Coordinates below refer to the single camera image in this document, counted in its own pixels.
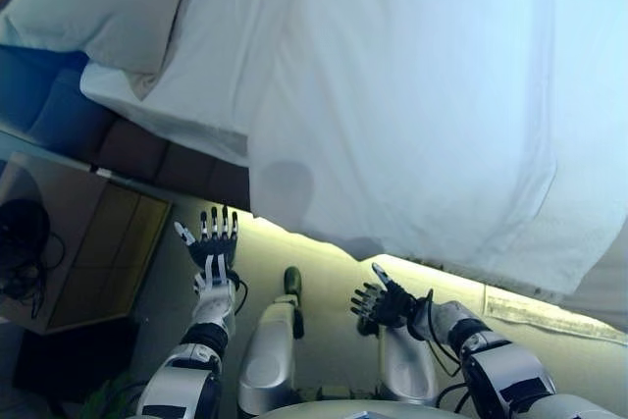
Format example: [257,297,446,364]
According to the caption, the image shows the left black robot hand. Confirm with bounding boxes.
[174,204,240,293]

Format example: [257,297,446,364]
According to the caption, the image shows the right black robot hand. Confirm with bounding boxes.
[349,262,420,330]

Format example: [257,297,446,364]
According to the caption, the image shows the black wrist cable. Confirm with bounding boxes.
[414,288,475,410]
[228,271,249,317]

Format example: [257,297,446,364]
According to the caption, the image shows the black tangled cables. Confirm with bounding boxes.
[0,197,65,320]

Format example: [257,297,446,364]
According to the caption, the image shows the brown upholstered bed frame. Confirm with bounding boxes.
[0,0,254,214]

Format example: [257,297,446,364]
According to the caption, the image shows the white duvet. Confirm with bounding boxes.
[244,0,628,295]

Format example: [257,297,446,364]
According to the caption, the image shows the grey patterned rug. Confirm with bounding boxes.
[483,284,628,346]

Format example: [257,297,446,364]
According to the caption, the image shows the silver right robot leg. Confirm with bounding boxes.
[357,310,441,405]

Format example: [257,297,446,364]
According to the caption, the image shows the silver left robot leg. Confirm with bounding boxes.
[237,265,305,415]

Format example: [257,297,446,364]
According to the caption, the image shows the black box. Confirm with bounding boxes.
[12,318,141,403]

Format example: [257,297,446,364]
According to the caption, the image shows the silver robot leg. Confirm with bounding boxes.
[237,265,305,415]
[357,310,441,405]

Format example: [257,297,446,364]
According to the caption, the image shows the wooden nightstand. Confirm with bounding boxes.
[0,151,173,335]

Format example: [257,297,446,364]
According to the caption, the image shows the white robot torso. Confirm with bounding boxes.
[259,396,492,419]

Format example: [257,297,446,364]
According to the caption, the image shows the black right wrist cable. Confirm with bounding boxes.
[414,288,475,410]

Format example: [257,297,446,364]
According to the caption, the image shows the large beige pillow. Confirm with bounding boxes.
[0,0,197,101]

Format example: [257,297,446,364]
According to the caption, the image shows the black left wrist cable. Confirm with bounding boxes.
[228,271,249,317]

